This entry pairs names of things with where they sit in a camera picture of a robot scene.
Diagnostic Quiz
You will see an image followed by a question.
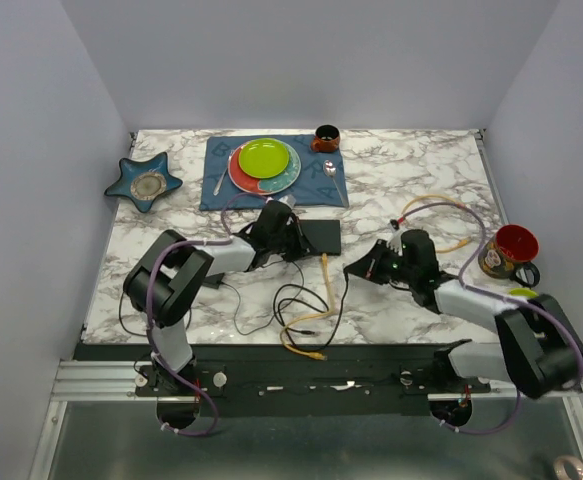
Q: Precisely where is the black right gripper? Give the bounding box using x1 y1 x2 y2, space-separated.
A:
346 238 417 285

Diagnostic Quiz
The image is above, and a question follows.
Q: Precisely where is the black network switch box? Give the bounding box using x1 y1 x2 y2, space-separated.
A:
300 219 342 256

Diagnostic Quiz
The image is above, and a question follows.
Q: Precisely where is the thin black adapter output cable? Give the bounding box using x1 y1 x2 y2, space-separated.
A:
220 259 305 337

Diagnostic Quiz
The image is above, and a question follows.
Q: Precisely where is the black power adapter brick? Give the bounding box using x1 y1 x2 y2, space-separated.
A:
202 273 225 289

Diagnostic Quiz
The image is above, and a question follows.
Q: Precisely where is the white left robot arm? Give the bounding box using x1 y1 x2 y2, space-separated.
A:
123 200 341 395

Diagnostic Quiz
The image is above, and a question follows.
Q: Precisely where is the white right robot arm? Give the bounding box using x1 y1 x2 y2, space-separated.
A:
344 229 583 399

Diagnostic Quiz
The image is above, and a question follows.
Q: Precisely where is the blue cloth placemat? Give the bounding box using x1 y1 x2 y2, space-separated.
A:
200 134 349 211

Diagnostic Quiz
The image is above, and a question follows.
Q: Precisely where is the red and teal plate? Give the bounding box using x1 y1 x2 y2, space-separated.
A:
228 143 302 195

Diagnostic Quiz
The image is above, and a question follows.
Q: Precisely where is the silver spoon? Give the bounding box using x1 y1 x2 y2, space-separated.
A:
323 160 349 208

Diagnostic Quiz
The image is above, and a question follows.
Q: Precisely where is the green plate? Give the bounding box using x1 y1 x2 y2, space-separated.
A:
238 138 290 179

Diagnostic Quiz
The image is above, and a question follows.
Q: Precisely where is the brown small cup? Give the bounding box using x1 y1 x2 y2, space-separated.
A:
310 125 340 153

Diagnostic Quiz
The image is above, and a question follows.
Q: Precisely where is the red skull pattern mug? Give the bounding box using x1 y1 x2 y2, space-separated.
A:
478 224 541 288

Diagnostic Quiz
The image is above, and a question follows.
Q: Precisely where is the green bowl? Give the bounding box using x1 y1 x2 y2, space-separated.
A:
508 288 538 299

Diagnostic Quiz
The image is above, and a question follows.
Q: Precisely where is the blue star shaped dish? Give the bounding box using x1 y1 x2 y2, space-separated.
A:
104 152 183 213

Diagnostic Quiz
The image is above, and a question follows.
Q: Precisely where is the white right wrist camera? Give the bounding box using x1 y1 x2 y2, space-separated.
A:
387 229 405 253

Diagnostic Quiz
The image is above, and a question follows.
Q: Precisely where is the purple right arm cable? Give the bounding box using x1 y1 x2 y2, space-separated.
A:
393 199 583 435

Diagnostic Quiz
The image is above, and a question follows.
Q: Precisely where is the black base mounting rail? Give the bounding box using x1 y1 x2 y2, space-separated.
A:
74 343 490 424

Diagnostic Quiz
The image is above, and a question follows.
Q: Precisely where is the black mains plug cable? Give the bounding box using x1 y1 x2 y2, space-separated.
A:
118 287 155 337

